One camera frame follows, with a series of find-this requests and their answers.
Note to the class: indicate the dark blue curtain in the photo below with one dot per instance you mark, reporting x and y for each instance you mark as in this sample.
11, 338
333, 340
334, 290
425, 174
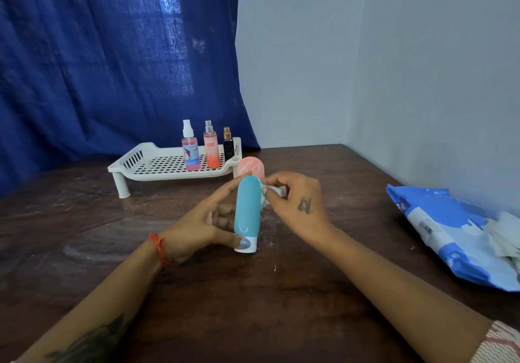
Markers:
105, 58

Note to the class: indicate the white wet wipe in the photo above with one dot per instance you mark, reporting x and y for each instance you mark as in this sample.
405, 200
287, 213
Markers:
278, 190

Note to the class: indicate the person's left hand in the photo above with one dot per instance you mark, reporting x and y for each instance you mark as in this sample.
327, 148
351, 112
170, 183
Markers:
195, 228

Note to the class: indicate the pink squeeze bottle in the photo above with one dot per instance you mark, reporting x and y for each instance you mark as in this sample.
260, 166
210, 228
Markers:
252, 167

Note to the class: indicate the blue white wet wipes pack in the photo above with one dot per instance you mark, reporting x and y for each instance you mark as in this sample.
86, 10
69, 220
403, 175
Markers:
438, 226

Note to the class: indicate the teal squeeze bottle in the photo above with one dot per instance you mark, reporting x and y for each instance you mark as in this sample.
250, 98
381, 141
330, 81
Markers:
247, 212

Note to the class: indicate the pink spray bottle white cap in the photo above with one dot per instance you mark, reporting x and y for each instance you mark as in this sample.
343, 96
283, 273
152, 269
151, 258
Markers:
191, 151

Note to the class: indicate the person's right hand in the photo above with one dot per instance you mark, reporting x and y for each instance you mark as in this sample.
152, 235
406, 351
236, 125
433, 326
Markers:
300, 208

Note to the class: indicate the black perfume bottle gold cap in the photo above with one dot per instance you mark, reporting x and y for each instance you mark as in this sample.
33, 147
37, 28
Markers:
228, 145

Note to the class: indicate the person's right forearm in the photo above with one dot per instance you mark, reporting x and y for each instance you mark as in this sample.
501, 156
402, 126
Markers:
406, 293

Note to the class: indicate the orange spray bottle silver cap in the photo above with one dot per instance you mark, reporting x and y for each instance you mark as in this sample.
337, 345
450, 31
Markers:
211, 149

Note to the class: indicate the person's left forearm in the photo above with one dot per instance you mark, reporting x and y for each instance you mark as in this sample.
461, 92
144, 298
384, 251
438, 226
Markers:
93, 306

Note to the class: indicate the patterned right sleeve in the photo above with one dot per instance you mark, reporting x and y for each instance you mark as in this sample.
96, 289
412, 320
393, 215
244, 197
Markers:
497, 344

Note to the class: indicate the white perforated plastic rack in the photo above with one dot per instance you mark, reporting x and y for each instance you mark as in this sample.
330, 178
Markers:
162, 165

